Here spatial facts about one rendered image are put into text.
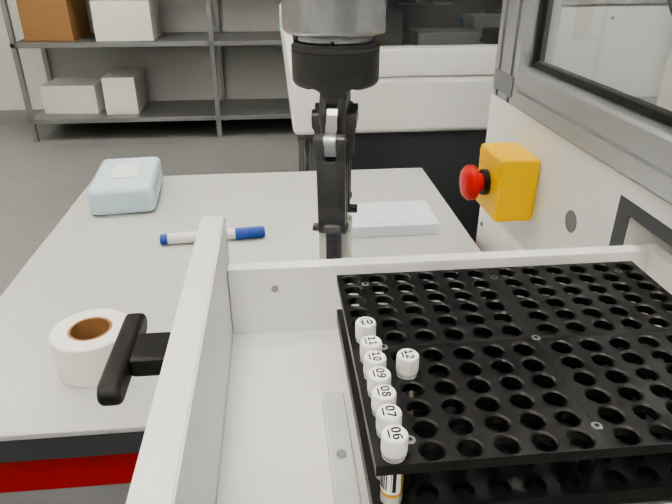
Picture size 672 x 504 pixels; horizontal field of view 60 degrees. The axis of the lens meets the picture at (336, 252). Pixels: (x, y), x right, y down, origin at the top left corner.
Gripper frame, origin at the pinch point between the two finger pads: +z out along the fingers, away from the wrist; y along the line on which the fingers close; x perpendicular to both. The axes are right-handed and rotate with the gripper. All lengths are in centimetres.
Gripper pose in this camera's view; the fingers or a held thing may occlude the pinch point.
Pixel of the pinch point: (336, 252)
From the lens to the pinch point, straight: 58.3
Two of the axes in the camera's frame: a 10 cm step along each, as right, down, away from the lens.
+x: -10.0, -0.4, 0.7
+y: 0.8, -4.6, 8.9
